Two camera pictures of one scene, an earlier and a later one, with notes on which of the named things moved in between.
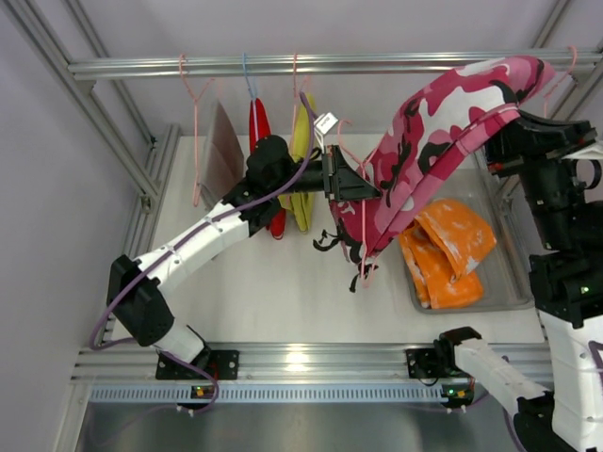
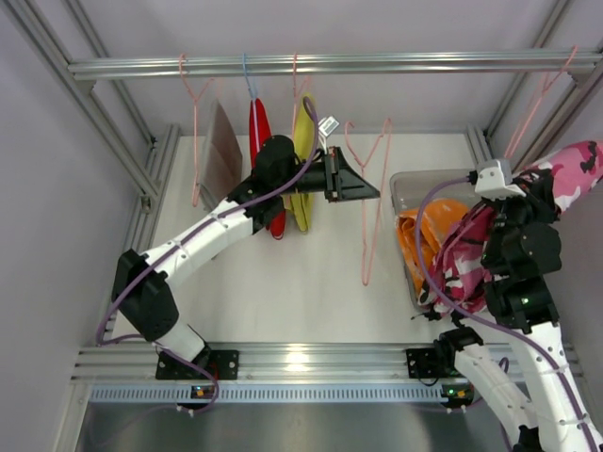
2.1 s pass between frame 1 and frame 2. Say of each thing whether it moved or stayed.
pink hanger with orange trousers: moved
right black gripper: moved
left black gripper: stayed
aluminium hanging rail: stayed
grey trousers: stayed
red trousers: stayed
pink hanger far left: stayed
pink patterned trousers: moved
